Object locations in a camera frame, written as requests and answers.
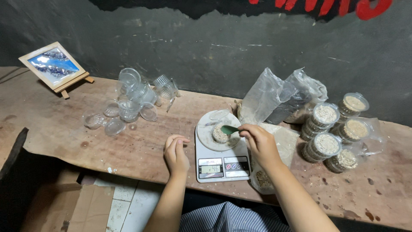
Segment clear plastic cup lid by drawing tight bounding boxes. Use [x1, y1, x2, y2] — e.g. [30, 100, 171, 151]
[209, 110, 230, 122]

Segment white digital kitchen scale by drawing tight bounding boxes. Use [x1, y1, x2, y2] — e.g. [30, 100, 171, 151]
[195, 110, 251, 183]

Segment person's right hand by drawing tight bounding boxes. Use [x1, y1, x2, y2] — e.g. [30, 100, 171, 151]
[238, 124, 284, 169]

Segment clear bag of dark grains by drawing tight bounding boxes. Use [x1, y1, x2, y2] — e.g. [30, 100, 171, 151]
[267, 68, 329, 125]

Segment striped blue apron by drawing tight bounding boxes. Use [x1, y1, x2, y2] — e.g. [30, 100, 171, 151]
[179, 201, 291, 232]

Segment pile of empty clear cups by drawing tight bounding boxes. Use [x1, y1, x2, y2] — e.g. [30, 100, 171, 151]
[83, 68, 181, 137]

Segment clear cup with pale grains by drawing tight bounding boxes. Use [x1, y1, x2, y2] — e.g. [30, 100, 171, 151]
[211, 122, 233, 144]

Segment flat clear bag of grains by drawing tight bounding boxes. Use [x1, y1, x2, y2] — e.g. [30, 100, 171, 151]
[249, 122, 300, 195]

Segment stacks of filled clear containers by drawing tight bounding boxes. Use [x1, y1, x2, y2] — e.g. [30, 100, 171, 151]
[299, 92, 371, 174]

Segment brown cardboard box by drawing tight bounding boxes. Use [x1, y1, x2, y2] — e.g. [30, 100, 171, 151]
[19, 183, 115, 232]

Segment person's left hand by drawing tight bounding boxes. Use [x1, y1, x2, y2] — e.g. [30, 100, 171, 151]
[164, 134, 191, 177]

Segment upright clear plastic bag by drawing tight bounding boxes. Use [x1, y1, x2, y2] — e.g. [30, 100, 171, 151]
[240, 68, 298, 125]

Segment green plastic spoon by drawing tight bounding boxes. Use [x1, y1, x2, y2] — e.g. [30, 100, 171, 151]
[220, 125, 241, 136]

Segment framed blue picture on easel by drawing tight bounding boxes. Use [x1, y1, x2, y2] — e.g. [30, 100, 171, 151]
[18, 41, 95, 100]

